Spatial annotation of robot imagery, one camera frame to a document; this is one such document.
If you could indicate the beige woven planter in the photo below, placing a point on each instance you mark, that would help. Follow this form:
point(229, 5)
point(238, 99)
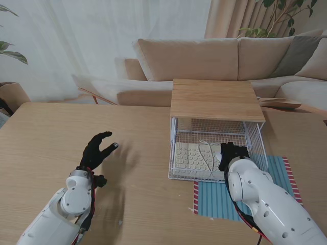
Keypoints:
point(15, 92)

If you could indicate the cream round-key keyboard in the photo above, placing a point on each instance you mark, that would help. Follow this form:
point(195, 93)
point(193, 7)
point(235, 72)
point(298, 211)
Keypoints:
point(186, 158)

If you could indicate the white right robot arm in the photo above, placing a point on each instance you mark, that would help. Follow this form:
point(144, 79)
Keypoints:
point(255, 189)

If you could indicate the shallow wooden tray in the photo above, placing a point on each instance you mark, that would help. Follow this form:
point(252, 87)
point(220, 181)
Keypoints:
point(283, 103)

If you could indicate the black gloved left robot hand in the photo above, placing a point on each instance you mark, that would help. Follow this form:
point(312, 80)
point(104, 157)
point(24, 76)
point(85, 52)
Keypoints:
point(92, 155)

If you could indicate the broad-leaf green plant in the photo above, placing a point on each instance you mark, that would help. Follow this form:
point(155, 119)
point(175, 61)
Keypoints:
point(15, 54)

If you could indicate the tall green leafy plant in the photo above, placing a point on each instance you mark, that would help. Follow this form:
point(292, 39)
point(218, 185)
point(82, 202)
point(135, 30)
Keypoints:
point(256, 32)

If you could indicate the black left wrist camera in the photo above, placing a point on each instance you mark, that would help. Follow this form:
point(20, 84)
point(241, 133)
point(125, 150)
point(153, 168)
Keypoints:
point(101, 181)

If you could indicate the white sheer curtain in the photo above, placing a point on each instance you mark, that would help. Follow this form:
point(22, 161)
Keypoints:
point(76, 38)

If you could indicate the cream sofa cushion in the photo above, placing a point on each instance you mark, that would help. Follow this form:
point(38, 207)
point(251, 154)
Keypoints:
point(316, 63)

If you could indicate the blue striped mouse pad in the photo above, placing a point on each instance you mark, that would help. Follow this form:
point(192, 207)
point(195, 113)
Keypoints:
point(212, 199)

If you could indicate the grey sofa cushion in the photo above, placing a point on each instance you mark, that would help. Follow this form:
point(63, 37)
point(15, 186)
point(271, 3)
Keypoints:
point(296, 56)

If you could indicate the beige pleated curtain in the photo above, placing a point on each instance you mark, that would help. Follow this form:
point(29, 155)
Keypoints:
point(222, 20)

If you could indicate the white computer mouse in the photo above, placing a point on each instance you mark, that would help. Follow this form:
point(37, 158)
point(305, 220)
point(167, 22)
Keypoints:
point(217, 156)

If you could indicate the white lounge chair wooden legs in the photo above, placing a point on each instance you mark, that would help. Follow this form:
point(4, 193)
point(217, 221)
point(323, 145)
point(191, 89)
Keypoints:
point(97, 84)

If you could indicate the black stand piece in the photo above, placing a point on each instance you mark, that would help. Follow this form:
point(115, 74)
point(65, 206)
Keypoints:
point(5, 107)

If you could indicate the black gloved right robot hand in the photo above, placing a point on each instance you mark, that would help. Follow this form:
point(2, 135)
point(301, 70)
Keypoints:
point(233, 151)

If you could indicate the beige sectional sofa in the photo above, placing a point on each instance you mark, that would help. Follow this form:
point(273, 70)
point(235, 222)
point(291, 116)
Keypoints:
point(191, 58)

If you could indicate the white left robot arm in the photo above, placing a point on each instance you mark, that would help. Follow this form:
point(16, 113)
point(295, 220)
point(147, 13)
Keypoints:
point(64, 204)

